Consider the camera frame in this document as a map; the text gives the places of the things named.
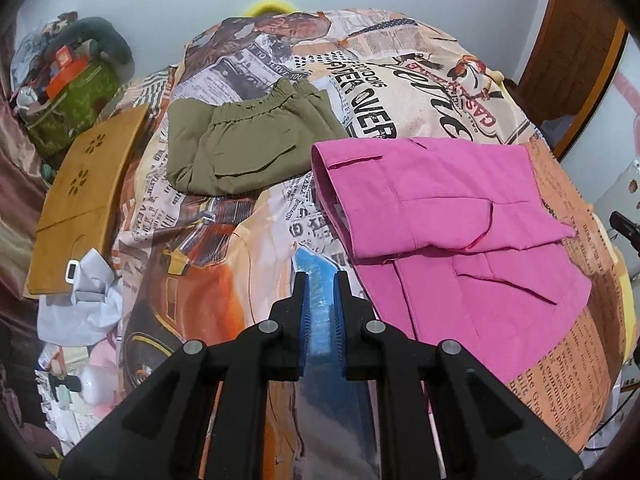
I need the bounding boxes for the orange box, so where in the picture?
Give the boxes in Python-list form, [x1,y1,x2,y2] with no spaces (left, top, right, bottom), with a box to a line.
[45,46,88,98]

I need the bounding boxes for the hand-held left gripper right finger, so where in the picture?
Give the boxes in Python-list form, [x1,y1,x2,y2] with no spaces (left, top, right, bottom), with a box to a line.
[333,270,585,480]

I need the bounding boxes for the printed blanket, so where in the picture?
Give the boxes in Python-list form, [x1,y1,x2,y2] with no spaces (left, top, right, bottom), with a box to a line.
[112,7,628,480]

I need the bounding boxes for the green patterned bag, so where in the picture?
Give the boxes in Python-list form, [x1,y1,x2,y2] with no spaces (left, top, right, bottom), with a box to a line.
[22,60,121,158]

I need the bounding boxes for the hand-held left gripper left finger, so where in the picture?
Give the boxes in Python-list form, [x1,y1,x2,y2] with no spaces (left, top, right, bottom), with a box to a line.
[59,271,307,480]

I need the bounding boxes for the wooden board with flower cutouts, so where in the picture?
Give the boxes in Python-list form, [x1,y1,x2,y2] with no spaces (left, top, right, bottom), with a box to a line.
[26,104,151,297]

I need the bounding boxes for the white crumpled cloth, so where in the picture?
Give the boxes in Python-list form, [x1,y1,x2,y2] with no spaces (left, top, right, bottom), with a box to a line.
[37,247,123,347]

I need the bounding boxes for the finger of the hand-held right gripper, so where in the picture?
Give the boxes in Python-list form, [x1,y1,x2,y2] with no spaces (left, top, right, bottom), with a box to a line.
[609,211,640,242]

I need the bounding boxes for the grey neck pillow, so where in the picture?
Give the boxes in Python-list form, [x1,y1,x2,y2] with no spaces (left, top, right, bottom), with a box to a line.
[57,16,133,66]

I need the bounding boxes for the pink pants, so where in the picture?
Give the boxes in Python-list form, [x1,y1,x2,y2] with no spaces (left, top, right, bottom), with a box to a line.
[310,136,593,386]

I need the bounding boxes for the brown satin curtain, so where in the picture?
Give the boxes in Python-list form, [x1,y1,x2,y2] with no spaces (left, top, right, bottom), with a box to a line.
[0,100,51,311]

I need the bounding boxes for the olive green pants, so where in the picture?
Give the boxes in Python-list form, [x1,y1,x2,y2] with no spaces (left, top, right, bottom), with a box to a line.
[165,79,355,196]

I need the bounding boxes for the yellow round object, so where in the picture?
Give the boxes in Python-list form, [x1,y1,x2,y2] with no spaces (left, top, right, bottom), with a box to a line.
[243,0,296,17]

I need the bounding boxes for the pile of papers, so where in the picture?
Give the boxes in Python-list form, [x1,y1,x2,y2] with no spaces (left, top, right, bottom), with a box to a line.
[37,345,101,456]

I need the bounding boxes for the white printed pillow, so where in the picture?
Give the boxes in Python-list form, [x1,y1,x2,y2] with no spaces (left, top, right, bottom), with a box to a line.
[592,160,640,281]

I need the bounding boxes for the brown wooden door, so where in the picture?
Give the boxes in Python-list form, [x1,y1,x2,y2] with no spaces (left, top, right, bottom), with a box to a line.
[517,0,628,153]

